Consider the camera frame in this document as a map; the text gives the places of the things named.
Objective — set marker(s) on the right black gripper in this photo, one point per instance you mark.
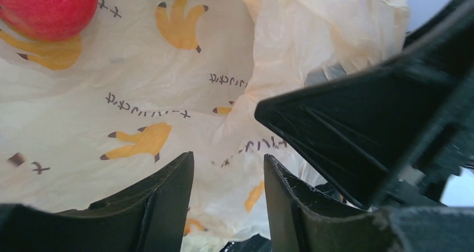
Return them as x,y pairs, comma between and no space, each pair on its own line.
395,133

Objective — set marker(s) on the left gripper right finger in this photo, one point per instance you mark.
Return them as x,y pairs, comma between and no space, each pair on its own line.
301,218

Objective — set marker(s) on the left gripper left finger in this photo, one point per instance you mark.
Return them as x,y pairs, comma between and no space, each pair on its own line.
149,215

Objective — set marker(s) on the orange plastic bag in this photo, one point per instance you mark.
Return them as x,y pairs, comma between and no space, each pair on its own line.
150,79

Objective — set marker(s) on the red fake apple in bag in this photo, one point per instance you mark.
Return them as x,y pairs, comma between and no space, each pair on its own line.
48,20

